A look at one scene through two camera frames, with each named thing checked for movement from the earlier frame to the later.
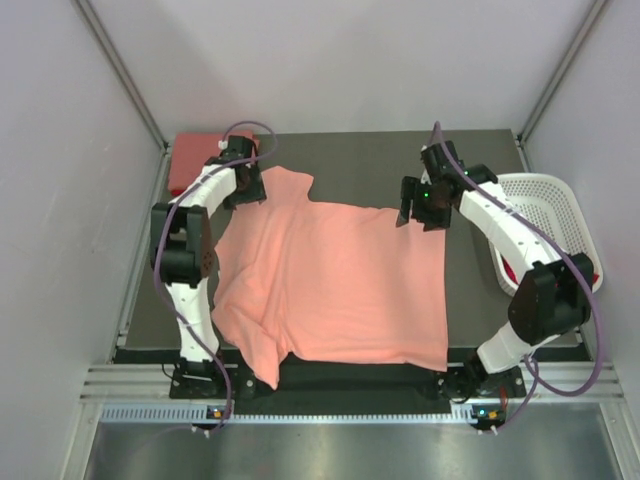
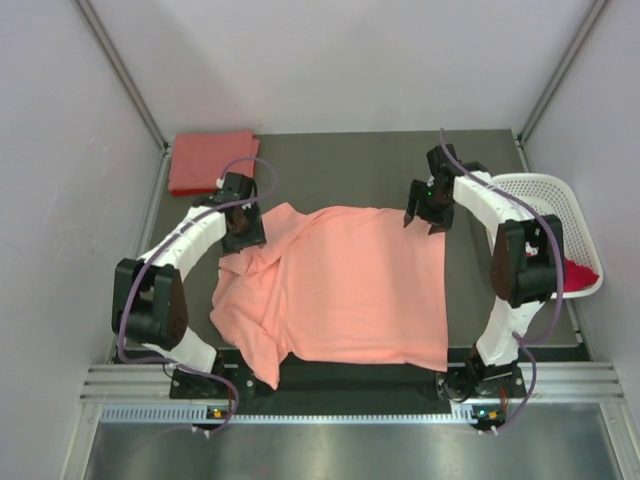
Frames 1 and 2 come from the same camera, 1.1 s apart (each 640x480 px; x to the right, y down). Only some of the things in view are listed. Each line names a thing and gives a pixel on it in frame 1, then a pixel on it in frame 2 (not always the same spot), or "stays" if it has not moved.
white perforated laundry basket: x=553 y=204 stays
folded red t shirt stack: x=192 y=150 stays
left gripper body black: x=251 y=191 -> x=249 y=233
